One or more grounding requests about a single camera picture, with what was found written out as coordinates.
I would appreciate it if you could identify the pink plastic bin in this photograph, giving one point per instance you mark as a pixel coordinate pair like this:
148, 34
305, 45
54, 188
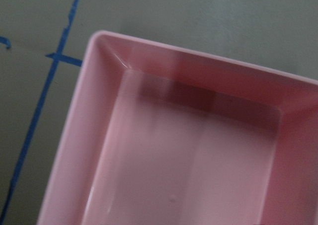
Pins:
162, 135

